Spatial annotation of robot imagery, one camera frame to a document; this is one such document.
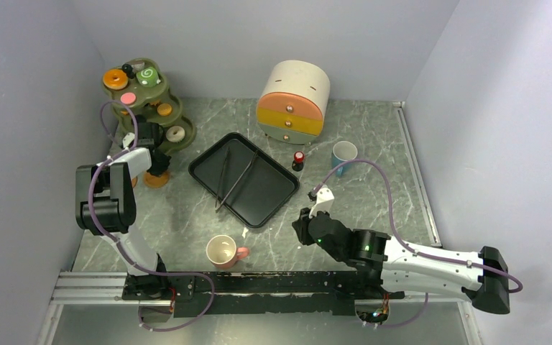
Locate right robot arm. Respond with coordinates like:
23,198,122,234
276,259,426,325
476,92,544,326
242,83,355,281
292,208,510,315

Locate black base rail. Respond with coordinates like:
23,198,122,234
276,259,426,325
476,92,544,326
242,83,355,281
121,262,405,318

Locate green three-tier serving stand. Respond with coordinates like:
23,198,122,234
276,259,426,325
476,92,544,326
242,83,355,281
102,57,196,155

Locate brown chocolate round cookie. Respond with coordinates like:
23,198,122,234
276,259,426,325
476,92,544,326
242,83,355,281
128,59,144,68

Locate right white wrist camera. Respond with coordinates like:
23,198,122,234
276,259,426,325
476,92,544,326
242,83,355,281
308,185,335,219

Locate round three-drawer mini cabinet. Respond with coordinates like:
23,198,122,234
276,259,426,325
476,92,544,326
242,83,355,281
256,60,331,145

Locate aluminium frame rail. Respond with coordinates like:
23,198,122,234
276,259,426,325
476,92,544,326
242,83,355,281
36,272,170,344

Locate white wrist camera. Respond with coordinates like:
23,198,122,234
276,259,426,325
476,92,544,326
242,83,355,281
121,132,135,149
308,185,335,219

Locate red and black stamp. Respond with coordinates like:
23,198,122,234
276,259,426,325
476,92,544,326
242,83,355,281
291,151,305,172

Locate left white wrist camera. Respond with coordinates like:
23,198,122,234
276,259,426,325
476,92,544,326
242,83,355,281
121,132,135,149

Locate pink mug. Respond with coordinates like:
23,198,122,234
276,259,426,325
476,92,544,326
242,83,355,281
206,235,250,270

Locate orange glazed donut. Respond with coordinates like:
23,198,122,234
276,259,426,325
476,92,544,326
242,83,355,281
102,68,129,91

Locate blue mug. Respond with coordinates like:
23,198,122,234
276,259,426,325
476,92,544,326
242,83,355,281
331,141,358,178

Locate white glazed donut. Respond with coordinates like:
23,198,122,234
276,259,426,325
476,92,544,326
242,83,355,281
165,126,186,143

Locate black rectangular baking tray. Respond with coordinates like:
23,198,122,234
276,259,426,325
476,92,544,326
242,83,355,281
188,132,300,229

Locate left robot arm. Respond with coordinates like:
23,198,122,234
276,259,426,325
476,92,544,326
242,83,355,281
75,122,170,299

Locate tan round biscuit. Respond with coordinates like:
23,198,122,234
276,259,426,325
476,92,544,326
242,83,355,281
157,103,173,116

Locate green swirl roll cake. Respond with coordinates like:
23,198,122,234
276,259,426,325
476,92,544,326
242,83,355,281
136,67,161,88

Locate pink round cookie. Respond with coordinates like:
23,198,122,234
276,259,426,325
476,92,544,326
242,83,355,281
119,92,137,106

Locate metal food tongs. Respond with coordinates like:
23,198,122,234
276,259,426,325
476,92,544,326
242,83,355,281
214,147,258,213

